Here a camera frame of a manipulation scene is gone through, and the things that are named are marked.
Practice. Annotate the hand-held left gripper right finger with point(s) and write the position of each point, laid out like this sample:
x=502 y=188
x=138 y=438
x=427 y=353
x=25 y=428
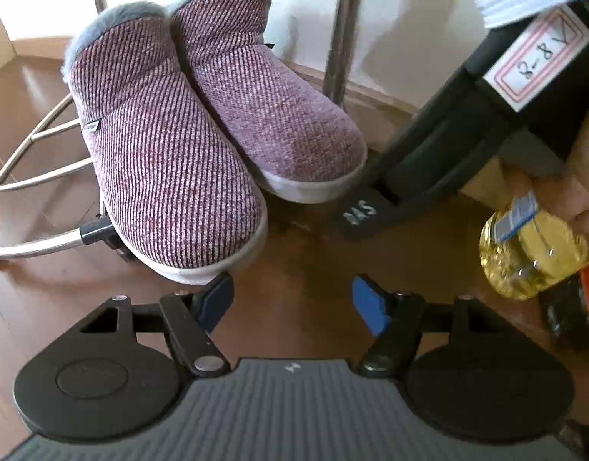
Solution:
x=371 y=307

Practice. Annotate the person's right hand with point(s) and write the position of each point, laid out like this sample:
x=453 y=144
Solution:
x=587 y=187

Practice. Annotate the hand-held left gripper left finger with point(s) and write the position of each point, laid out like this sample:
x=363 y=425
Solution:
x=217 y=293

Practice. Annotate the yellow oil bottle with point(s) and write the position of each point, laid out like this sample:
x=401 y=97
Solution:
x=525 y=259

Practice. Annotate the purple knit slipper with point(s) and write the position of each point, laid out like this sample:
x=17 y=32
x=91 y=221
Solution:
x=169 y=177
x=275 y=120

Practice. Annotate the metal corner shoe rack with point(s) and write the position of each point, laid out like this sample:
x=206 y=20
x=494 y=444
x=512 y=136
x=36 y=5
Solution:
x=342 y=33

